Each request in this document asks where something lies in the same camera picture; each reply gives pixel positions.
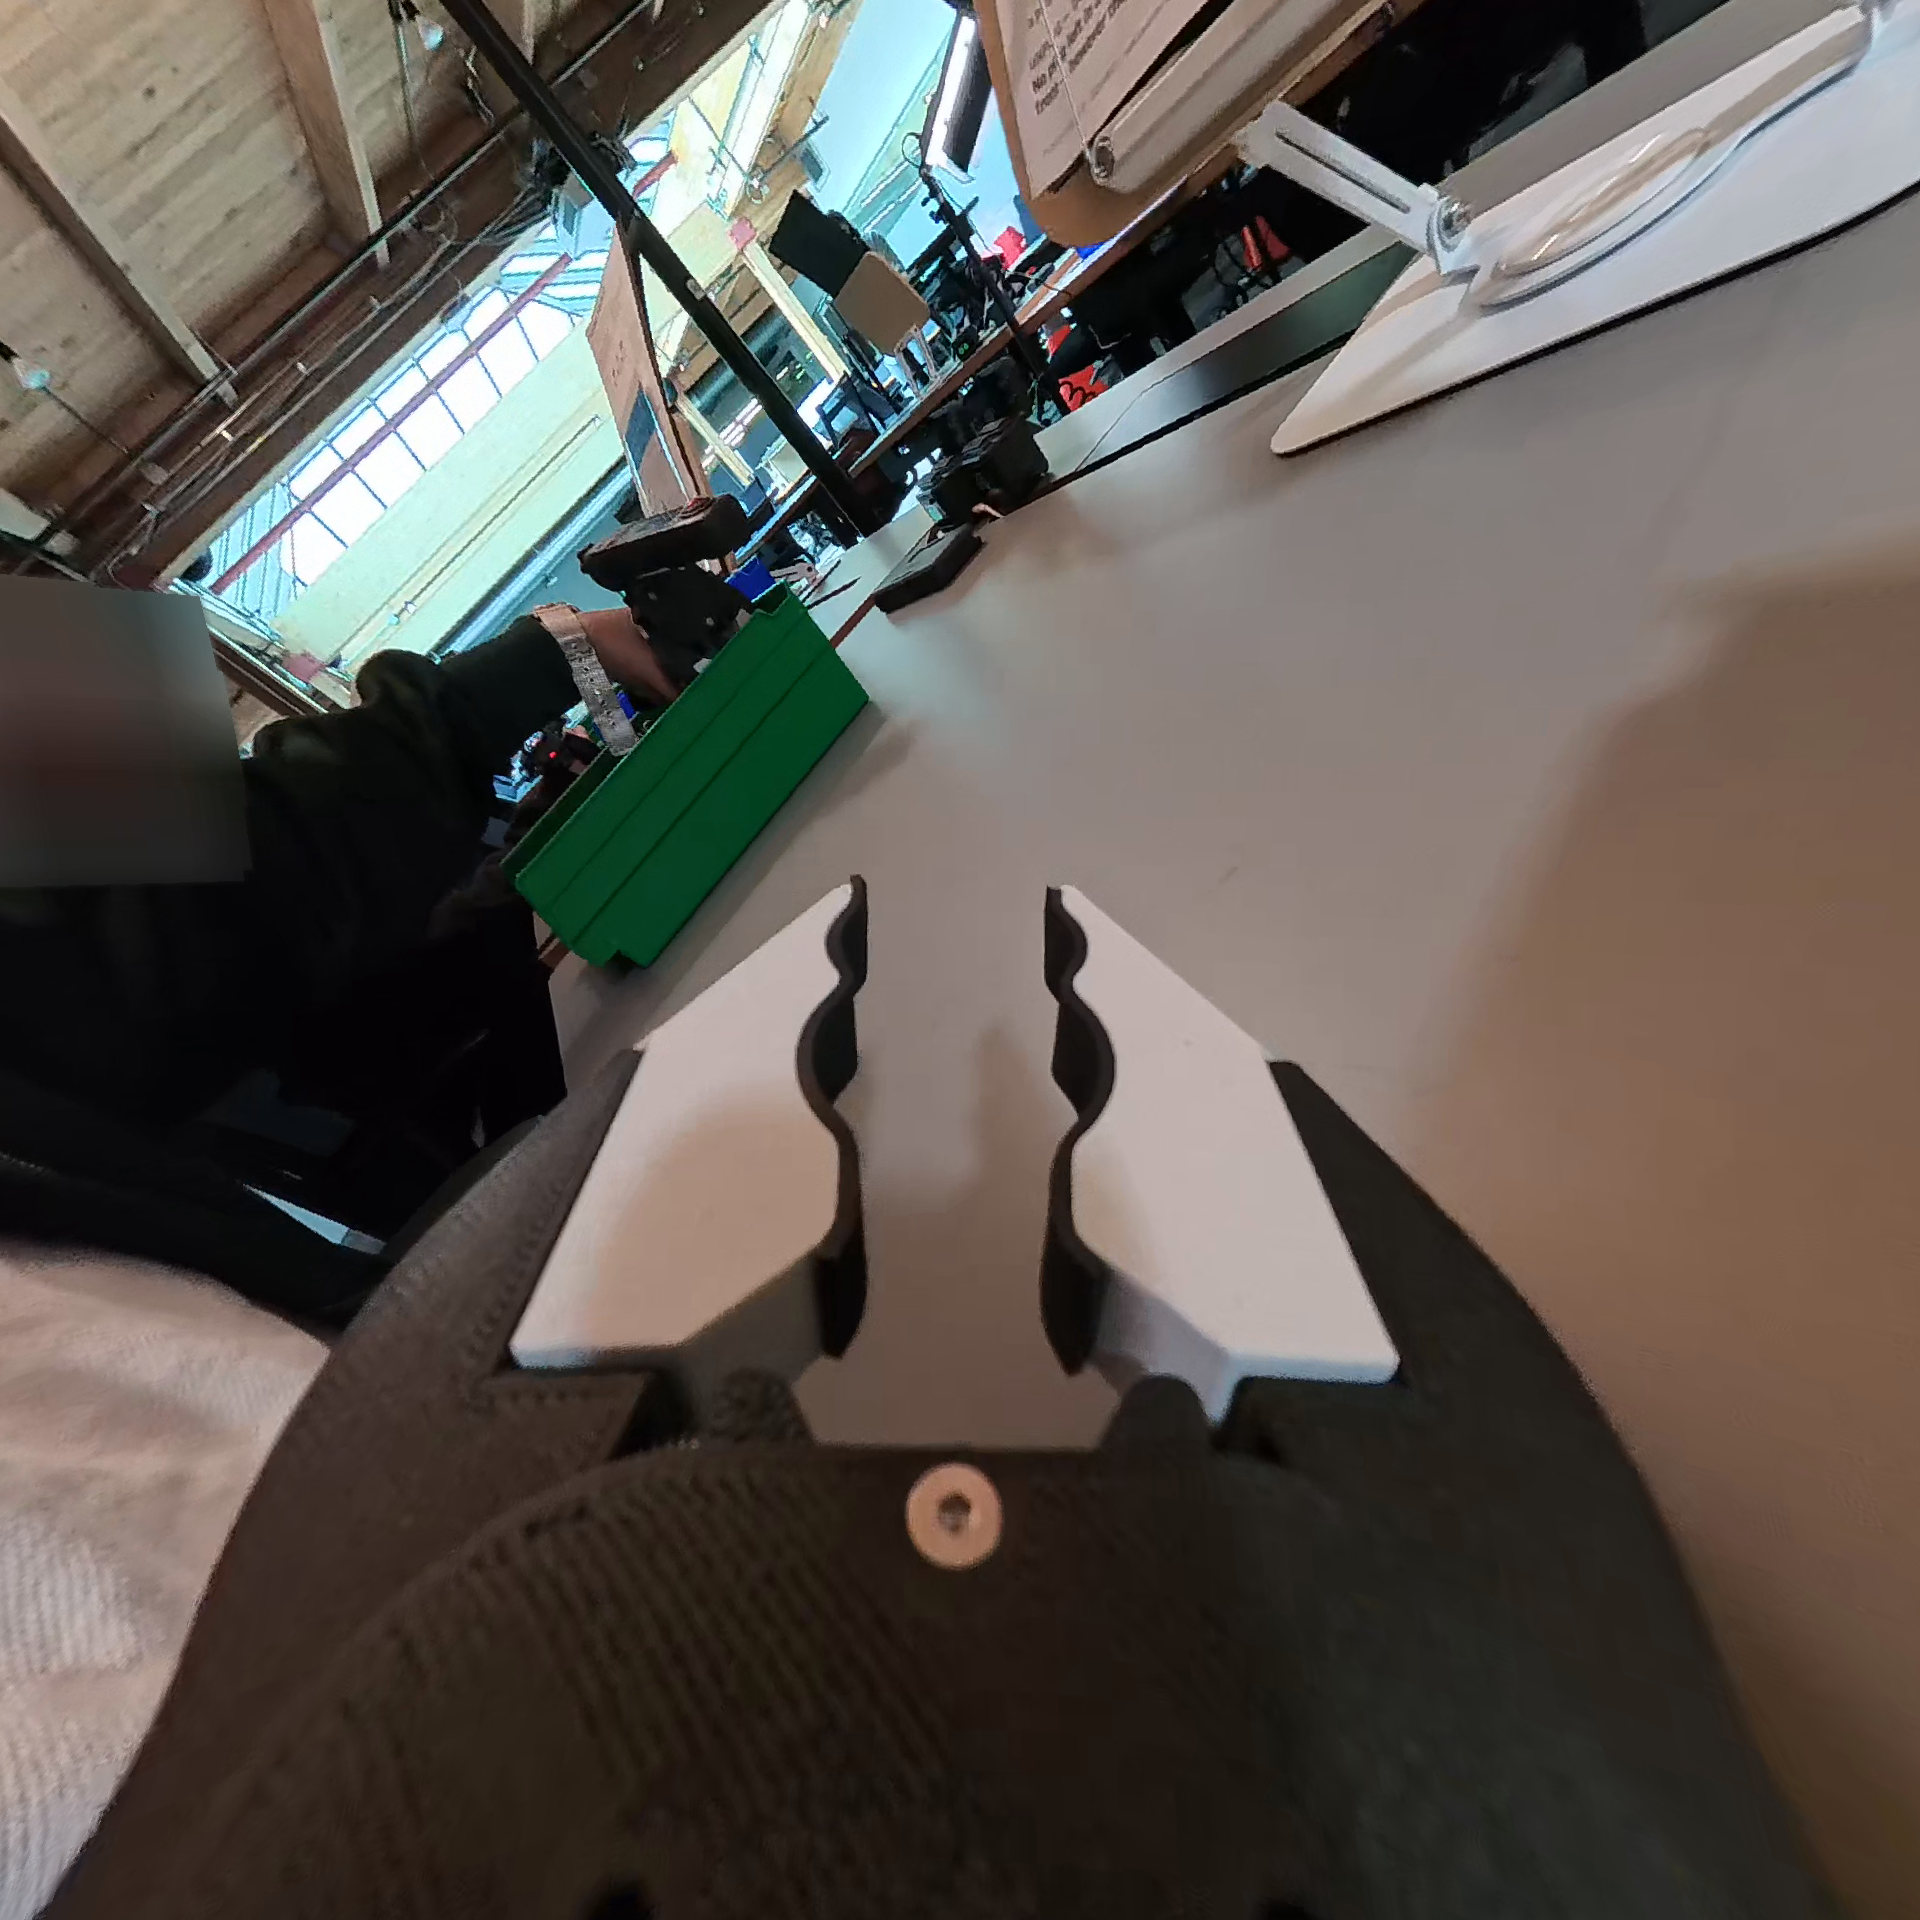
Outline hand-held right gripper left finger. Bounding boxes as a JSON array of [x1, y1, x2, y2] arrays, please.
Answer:
[[511, 876, 872, 1380]]

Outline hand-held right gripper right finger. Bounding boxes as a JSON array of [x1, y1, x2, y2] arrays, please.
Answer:
[[1042, 886, 1405, 1423]]

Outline green plastic bin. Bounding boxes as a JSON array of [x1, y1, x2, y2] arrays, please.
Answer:
[[500, 586, 874, 973]]

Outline person's left forearm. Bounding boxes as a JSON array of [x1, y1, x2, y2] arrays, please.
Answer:
[[246, 616, 595, 903]]

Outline person's left hand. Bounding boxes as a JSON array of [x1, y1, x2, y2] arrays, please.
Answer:
[[574, 605, 679, 710]]

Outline cardboard shield with blue label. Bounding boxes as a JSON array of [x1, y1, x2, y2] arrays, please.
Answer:
[[587, 229, 712, 523]]

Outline black flat box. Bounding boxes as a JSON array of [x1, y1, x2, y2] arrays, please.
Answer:
[[870, 531, 991, 616]]

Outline black ceiling pole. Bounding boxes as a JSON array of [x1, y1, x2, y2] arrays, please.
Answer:
[[436, 0, 872, 544]]

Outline black square panel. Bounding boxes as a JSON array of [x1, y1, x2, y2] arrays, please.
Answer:
[[765, 190, 872, 289]]

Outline printed instruction sheet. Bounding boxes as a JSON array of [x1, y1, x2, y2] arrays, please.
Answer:
[[996, 0, 1208, 200]]

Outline person's white pants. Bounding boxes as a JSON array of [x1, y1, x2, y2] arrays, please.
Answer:
[[0, 1243, 334, 1920]]

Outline instruction sheet on stand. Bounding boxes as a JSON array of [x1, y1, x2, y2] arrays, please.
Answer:
[[975, 0, 1920, 458]]

